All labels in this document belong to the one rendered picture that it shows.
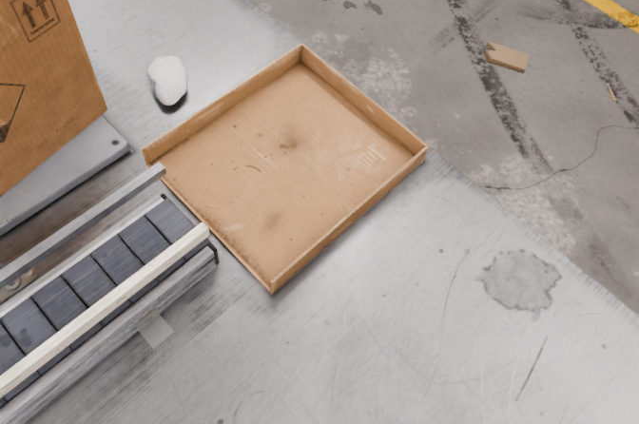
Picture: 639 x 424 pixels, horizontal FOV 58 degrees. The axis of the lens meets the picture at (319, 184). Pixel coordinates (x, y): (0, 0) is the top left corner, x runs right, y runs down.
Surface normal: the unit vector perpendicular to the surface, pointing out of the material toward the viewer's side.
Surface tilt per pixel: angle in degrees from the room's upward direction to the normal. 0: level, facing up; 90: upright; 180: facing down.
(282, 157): 0
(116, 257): 0
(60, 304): 0
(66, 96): 90
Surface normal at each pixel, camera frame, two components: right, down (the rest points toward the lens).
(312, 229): 0.08, -0.51
